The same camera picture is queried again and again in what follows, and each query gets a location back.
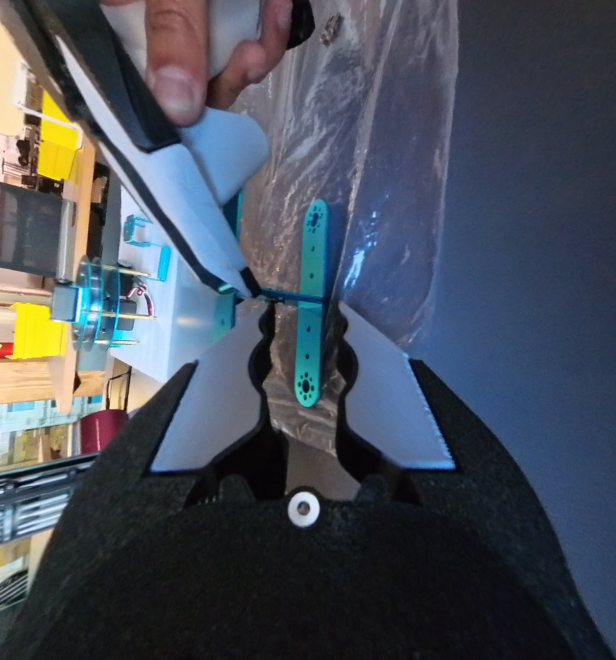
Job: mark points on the dark mesh panel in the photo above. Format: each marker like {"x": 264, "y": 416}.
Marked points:
{"x": 29, "y": 227}

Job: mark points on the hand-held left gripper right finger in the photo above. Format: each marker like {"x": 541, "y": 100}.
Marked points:
{"x": 395, "y": 407}

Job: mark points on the round metal turntable assembly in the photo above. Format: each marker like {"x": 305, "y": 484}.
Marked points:
{"x": 89, "y": 309}

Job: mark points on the dark red cylinder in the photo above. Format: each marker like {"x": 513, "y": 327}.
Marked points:
{"x": 101, "y": 430}

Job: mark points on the person's right hand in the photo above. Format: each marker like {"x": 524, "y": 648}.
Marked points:
{"x": 176, "y": 62}

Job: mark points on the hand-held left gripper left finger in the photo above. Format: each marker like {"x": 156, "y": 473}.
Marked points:
{"x": 210, "y": 402}

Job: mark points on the white foam sheet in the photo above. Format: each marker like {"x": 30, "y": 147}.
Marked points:
{"x": 184, "y": 330}

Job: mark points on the long blue metal bracket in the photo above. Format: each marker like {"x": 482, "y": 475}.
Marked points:
{"x": 310, "y": 335}

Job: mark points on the yellow storage box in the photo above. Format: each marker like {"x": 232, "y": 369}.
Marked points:
{"x": 32, "y": 330}
{"x": 55, "y": 144}

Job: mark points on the wooden shelf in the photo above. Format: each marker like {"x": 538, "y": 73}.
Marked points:
{"x": 19, "y": 381}

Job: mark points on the clear plastic bag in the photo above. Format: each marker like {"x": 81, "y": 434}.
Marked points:
{"x": 390, "y": 154}

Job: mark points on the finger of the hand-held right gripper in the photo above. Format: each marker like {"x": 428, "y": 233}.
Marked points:
{"x": 174, "y": 206}

